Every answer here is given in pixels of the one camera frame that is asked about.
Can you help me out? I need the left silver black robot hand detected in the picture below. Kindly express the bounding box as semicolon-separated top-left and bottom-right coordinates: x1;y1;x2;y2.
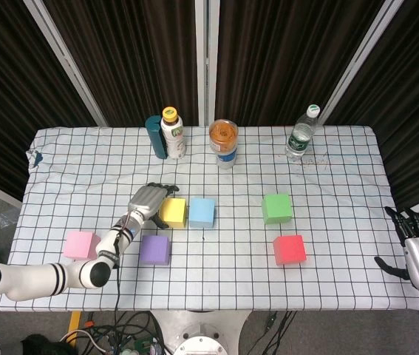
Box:
127;182;180;229

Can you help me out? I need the yellow foam cube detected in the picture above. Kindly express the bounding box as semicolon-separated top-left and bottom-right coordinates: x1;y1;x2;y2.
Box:
159;197;188;229

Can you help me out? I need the purple foam cube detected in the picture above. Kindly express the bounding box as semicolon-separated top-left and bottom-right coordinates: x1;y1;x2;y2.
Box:
138;234;171;266

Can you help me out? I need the pink foam cube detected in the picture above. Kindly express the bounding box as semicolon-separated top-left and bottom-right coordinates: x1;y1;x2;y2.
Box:
63;231;101;260

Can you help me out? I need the green foam cube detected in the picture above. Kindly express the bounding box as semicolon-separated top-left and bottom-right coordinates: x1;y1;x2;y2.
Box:
261;193;293;226

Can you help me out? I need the red foam cube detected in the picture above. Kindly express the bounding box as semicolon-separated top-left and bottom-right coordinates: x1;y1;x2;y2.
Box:
272;234;307;266

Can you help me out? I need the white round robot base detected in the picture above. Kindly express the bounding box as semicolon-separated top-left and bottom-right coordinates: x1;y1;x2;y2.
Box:
149;309;251;355

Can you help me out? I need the light blue foam cube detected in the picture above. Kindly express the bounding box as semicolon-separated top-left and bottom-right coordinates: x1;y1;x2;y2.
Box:
188;197;217;229

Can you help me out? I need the teal cylinder container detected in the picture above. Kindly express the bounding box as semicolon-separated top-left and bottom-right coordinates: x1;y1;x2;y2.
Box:
145;115;168;160

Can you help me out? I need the white drink bottle yellow cap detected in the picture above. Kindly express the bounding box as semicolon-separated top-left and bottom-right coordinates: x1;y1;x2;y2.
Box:
160;106;187;160

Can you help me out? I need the white black checked tablecloth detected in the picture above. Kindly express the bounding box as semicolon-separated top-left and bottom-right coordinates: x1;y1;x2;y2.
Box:
0;125;419;312

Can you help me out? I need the clear jar of rubber bands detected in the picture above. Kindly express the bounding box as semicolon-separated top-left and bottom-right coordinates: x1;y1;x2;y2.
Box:
208;118;239;153

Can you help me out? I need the crumpled clear plastic bag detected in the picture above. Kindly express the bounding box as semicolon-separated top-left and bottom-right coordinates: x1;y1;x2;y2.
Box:
0;209;21;230

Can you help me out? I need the yellow floor tape strip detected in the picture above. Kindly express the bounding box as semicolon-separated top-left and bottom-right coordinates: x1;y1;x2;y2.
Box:
67;310;83;339

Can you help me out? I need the dark pleated curtain panel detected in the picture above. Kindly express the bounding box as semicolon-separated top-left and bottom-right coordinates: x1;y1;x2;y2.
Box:
323;0;419;210
42;0;200;126
214;0;386;126
0;0;98;203

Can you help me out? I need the clear water bottle green label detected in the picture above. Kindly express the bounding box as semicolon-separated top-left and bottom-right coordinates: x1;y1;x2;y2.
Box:
285;104;321;160

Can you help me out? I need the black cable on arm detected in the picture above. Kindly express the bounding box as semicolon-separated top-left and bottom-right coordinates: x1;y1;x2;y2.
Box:
112;217;123;315

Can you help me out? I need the black floor cable bundle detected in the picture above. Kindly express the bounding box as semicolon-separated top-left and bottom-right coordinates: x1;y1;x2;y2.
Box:
79;310;168;355
256;310;301;355

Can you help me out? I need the white floor cable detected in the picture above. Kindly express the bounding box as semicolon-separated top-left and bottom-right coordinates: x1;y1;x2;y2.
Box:
59;328;106;354

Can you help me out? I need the white partition post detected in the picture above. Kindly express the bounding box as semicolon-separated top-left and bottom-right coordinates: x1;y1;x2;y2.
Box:
22;0;109;126
194;0;220;126
321;0;406;125

